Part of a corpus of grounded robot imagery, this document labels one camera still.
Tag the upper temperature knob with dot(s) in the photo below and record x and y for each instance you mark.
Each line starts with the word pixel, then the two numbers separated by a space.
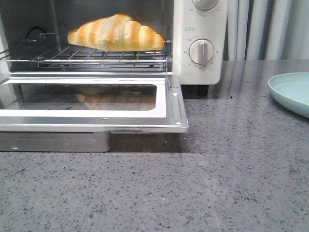
pixel 204 5

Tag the golden croissant bread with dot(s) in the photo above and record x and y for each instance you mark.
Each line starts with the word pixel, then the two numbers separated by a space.
pixel 116 33

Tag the oven glass door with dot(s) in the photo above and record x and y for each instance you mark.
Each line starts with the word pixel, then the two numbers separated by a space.
pixel 77 112

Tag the lower timer knob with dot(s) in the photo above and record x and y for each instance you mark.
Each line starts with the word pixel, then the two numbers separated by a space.
pixel 201 52

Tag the light green plate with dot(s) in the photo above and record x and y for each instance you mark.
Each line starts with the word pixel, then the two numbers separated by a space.
pixel 291 90

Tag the metal wire oven rack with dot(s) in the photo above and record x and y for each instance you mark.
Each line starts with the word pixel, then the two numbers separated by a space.
pixel 52 51

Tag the white curtain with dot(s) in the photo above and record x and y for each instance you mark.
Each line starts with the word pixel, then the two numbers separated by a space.
pixel 267 30

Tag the white Toshiba toaster oven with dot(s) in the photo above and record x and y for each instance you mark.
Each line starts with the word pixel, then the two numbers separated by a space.
pixel 177 21

